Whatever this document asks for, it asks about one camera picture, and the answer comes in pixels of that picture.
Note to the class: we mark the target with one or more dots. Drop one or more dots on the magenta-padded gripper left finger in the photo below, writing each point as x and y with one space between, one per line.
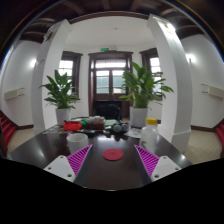
78 160

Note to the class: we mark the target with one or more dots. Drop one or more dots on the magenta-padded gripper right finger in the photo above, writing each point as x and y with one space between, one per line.
148 160

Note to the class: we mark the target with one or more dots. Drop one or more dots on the clear bottle with yellow cap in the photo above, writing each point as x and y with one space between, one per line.
149 136

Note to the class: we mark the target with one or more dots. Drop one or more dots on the white speckled mug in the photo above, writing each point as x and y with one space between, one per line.
76 143

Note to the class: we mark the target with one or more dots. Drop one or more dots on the printed paper leaflet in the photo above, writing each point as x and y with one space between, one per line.
134 133

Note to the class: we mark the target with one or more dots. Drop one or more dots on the red plastic box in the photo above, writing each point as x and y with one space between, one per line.
72 126

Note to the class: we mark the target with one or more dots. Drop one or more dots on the flat round red coaster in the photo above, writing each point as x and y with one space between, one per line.
113 154

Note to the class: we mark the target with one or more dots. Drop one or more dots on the brown box with white items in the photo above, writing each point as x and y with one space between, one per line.
95 124

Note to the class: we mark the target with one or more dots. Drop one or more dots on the grey round ball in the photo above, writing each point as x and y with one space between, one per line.
125 127
117 128

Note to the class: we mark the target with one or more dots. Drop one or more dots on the large potted plant, white pot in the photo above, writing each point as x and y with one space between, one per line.
138 116

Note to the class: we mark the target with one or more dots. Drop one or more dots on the small potted plant, white pot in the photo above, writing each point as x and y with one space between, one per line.
63 115

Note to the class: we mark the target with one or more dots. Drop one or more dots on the black chair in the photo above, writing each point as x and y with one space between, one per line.
106 109

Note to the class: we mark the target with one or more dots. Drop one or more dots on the red carpeted staircase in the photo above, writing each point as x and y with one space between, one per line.
7 128

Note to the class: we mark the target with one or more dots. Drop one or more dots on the dark wooden double door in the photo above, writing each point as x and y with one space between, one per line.
110 80

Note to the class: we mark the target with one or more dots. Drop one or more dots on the dark-framed window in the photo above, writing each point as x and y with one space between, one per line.
66 68
154 66

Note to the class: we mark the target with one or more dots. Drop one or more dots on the green exit sign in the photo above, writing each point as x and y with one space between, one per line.
104 49

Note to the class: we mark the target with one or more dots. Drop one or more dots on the white wall-mounted box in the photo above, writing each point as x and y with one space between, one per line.
213 90
13 93

